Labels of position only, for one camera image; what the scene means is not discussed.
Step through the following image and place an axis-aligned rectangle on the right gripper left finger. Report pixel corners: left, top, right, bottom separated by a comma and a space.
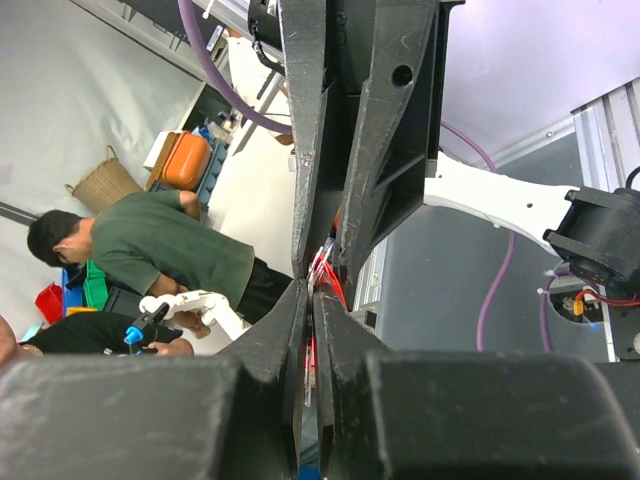
1, 280, 306, 479

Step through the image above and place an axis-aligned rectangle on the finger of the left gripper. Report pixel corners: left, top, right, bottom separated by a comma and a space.
280, 1, 341, 278
337, 1, 448, 283

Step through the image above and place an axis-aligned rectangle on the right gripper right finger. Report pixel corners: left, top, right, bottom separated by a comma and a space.
313, 293, 639, 479

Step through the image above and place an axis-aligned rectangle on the red key tag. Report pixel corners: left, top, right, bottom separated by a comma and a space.
304, 244, 349, 386

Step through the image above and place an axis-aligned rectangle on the orange plastic case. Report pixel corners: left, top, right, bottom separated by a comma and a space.
160, 131, 211, 190

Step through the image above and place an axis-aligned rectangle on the person in black shirt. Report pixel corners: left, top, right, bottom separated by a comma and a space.
1, 311, 194, 368

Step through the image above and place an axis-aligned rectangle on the green plastic bin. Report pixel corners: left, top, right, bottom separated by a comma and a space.
83, 260, 109, 310

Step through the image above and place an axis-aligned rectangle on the man in green shirt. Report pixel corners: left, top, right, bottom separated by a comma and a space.
27, 190, 291, 324

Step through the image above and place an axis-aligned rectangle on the blue plastic bin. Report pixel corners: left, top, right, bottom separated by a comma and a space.
61, 267, 86, 316

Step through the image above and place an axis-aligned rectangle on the red plastic bin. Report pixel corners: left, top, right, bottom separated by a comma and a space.
34, 283, 63, 325

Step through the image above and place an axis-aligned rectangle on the woven wicker basket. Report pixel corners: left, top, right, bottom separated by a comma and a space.
64, 145, 143, 215

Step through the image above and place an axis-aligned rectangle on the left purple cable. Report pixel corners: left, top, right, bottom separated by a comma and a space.
177, 0, 516, 351

